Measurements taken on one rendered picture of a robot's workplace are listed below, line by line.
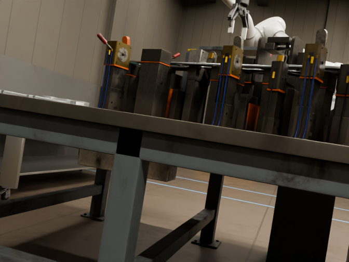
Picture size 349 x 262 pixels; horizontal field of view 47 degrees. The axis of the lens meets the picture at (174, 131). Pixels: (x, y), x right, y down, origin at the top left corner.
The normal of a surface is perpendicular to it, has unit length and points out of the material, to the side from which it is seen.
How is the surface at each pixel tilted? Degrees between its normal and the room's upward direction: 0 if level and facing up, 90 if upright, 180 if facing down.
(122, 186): 90
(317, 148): 90
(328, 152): 90
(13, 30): 90
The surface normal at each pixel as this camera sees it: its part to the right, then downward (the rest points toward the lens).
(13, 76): 0.95, 0.15
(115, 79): 0.80, 0.13
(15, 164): -0.29, -0.04
